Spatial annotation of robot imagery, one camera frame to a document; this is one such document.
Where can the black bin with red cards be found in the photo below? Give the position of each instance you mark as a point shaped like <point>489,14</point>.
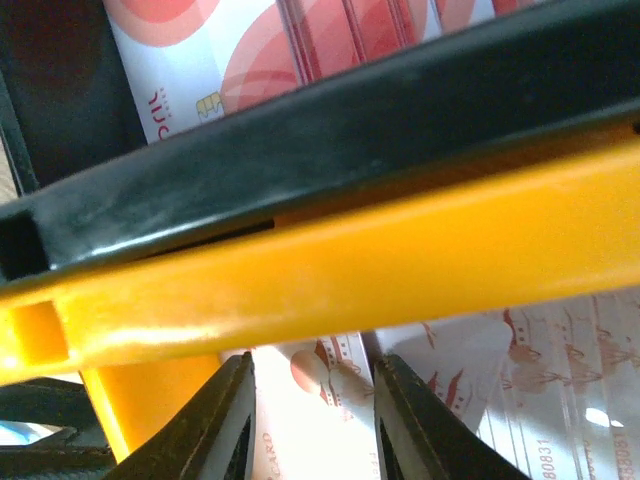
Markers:
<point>93,191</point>

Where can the red patterned white card stack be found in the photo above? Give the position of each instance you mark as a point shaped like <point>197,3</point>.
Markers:
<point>192,62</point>

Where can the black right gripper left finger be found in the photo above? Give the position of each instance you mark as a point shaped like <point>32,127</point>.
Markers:
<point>211,437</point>

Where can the black bin with teal cards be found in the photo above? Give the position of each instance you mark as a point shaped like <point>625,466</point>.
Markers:
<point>62,437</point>

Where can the yellow middle bin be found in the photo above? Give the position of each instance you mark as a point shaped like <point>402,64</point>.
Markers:
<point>561,219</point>

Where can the pink patterned white card stack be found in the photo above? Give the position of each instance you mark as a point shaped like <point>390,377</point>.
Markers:
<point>553,388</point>

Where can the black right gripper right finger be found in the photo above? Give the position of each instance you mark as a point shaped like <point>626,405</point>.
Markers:
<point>418,437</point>

